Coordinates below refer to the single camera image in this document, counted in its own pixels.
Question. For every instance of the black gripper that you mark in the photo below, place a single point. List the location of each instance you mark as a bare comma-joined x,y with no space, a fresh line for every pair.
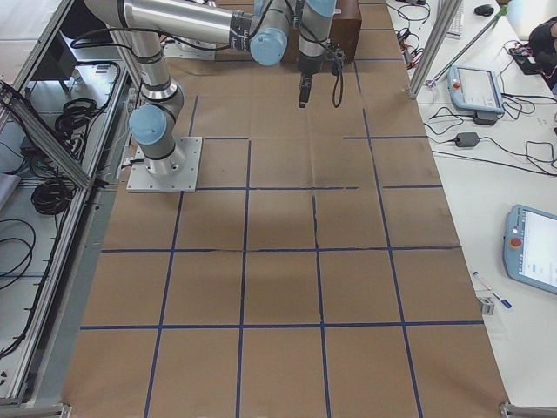
308,65

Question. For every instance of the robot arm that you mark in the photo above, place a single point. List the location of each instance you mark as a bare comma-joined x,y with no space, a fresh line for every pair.
152,31

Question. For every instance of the dark wooden drawer cabinet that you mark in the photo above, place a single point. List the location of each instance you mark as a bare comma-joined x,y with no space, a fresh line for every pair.
345,32

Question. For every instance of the black power adapter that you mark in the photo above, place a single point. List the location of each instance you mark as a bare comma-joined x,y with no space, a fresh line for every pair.
466,139

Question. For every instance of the blue teach pendant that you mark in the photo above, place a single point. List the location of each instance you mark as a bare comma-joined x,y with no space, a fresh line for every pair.
474,89
529,247

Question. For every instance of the brown paper table cover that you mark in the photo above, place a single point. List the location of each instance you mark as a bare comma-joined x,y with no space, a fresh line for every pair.
315,272

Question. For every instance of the blue white pen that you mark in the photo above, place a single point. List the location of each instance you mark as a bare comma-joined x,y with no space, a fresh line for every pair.
506,303

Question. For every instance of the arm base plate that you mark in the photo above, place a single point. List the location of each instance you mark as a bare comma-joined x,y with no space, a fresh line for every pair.
177,173

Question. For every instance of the aluminium frame post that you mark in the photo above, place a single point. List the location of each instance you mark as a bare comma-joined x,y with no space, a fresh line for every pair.
441,25

